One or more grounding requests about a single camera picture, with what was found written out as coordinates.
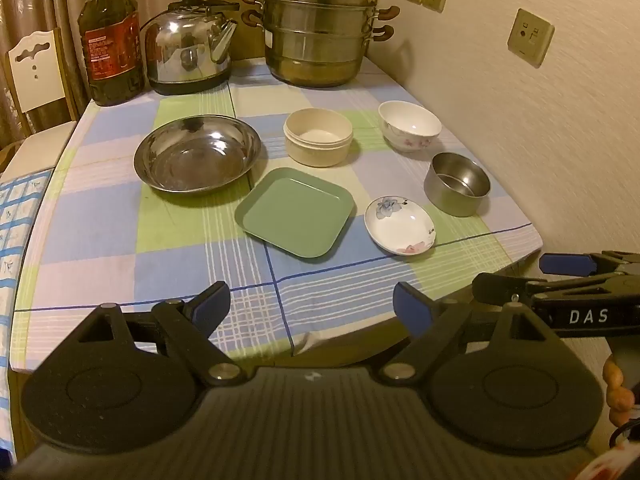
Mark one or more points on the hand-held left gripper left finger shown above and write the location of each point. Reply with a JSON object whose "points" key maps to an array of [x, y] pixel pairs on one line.
{"points": [[210, 307]]}

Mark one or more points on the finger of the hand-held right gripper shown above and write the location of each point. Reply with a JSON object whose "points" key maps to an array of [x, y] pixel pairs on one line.
{"points": [[495, 287], [565, 264]]}

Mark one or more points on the person's right hand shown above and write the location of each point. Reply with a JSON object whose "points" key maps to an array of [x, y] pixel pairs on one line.
{"points": [[616, 390]]}

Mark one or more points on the large beige wall socket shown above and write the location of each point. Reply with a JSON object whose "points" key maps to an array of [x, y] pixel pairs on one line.
{"points": [[530, 37]]}

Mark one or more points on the blue patterned cloth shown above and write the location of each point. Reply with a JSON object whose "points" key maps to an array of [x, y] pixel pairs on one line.
{"points": [[15, 220]]}

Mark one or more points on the stainless steel steamer pot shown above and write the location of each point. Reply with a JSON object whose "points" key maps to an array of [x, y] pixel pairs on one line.
{"points": [[315, 45]]}

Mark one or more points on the green square plate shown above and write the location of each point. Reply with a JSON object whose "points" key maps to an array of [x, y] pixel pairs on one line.
{"points": [[295, 215]]}

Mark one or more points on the white wooden chair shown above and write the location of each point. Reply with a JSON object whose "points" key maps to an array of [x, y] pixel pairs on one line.
{"points": [[35, 75]]}

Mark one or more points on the large stainless steel basin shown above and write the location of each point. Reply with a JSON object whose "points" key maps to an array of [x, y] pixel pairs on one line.
{"points": [[195, 160]]}

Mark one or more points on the cream plastic bowl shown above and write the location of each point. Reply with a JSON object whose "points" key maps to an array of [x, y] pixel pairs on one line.
{"points": [[320, 150]]}

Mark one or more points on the red white patterned clothing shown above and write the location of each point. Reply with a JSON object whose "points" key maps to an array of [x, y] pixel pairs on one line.
{"points": [[617, 465]]}

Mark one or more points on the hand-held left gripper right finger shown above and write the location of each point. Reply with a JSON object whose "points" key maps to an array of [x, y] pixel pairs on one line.
{"points": [[411, 310]]}

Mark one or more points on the checked tablecloth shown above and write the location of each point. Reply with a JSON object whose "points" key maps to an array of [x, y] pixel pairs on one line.
{"points": [[100, 230]]}

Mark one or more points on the stainless steel kettle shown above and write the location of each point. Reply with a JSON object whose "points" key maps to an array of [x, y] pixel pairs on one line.
{"points": [[185, 55]]}

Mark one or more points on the small stainless steel bowl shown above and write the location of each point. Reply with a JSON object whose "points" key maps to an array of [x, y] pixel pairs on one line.
{"points": [[450, 197]]}

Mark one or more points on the small white floral saucer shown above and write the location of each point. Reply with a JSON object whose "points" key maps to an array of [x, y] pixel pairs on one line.
{"points": [[395, 227]]}

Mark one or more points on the white floral ceramic bowl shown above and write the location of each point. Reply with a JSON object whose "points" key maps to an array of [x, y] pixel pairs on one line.
{"points": [[407, 125]]}

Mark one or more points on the cooking oil bottle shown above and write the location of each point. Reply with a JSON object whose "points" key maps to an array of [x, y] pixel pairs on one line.
{"points": [[110, 45]]}

